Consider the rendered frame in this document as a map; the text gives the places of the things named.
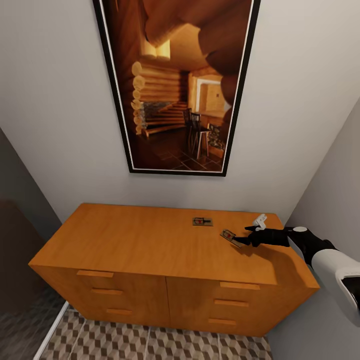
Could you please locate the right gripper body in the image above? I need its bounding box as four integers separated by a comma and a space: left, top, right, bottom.
249, 228, 276, 247

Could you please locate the mousetrap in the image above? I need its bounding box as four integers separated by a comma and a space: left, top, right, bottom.
192, 217, 213, 226
220, 228, 243, 248

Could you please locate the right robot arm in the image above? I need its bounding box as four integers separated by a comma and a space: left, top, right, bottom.
234, 213, 360, 328

